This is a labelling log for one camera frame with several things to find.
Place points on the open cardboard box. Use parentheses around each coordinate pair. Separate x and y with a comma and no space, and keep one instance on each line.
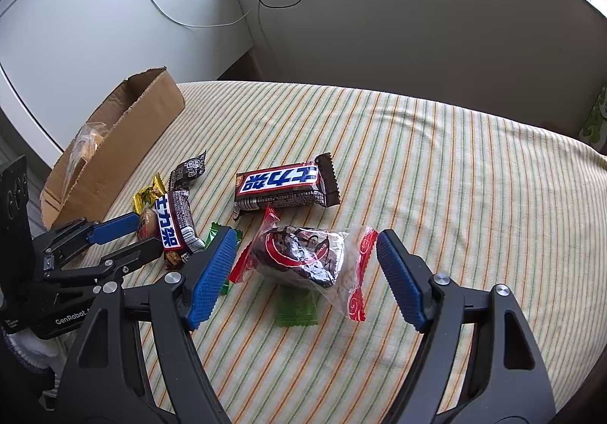
(136,113)

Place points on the green printed bag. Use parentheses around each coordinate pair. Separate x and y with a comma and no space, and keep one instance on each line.
(594,129)

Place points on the white gloved left hand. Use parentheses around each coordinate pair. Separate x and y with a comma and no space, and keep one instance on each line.
(39,353)

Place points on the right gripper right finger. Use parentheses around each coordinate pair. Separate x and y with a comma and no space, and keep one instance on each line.
(505,380)

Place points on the white cabinet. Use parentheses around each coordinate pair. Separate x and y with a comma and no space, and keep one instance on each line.
(60,58)

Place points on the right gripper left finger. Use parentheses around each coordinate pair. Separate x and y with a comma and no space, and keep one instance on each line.
(105,378)

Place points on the black candy wrapper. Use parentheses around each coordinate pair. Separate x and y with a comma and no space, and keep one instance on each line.
(187,172)

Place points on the long Snickers bar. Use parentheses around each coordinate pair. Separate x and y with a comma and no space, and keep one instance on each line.
(176,228)

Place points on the striped tablecloth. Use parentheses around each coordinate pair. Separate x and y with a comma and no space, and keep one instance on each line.
(481,198)

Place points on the light green candy wrapper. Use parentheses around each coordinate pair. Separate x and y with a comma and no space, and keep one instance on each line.
(296,307)

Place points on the red clear chocolate cake pack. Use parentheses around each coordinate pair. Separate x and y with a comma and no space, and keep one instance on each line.
(329,262)

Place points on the yellow candy wrapper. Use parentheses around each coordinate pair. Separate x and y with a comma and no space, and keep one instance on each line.
(146,196)

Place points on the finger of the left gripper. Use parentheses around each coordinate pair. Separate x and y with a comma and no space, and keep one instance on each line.
(67,242)
(122,262)

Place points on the red jelly cup snack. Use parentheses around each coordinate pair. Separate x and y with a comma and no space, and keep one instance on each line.
(148,225)

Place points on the short Snickers bar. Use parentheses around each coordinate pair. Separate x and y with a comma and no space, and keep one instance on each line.
(290,185)

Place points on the bagged sliced bread loaf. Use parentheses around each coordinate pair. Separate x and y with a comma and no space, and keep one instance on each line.
(86,143)

